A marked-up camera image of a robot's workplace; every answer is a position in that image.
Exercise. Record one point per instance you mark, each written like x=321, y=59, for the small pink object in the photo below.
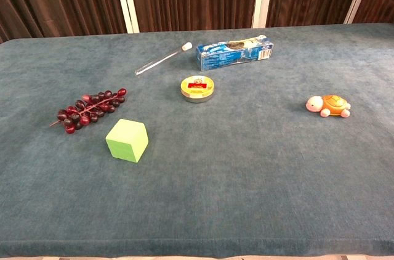
x=334, y=103

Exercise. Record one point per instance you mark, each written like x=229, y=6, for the round tin yellow lid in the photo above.
x=197, y=87

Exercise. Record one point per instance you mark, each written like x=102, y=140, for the blue cookie package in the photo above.
x=234, y=53

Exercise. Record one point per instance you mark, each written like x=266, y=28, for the dark red grape bunch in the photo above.
x=89, y=111

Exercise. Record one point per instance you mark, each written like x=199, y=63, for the green cube block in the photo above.
x=126, y=140

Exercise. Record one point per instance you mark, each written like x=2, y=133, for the blue table cloth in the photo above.
x=197, y=186

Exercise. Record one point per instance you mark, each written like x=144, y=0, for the glass test tube white cap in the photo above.
x=163, y=58

